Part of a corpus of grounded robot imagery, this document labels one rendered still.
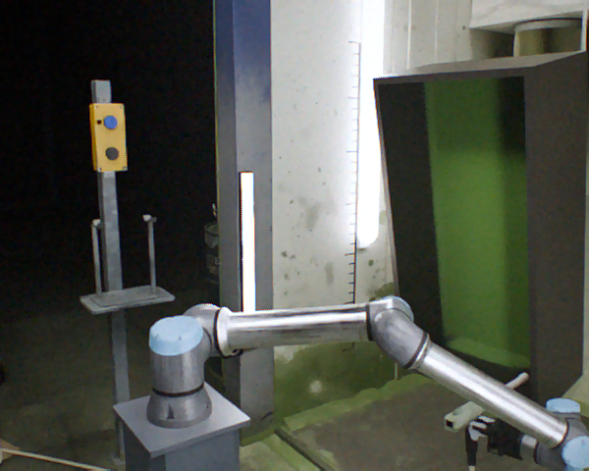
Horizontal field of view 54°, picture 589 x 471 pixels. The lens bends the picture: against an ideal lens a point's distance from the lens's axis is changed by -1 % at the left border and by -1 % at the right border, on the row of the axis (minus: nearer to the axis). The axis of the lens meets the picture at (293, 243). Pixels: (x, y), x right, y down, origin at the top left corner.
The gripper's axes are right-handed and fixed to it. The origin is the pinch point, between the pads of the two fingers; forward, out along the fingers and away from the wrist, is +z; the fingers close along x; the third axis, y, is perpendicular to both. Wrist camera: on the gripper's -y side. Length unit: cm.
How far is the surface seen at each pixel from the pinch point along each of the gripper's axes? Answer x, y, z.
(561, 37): 139, -134, 30
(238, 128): -12, -102, 97
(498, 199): 49, -67, 15
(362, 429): 29, 43, 76
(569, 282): 40, -40, -16
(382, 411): 49, 43, 81
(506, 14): 130, -149, 54
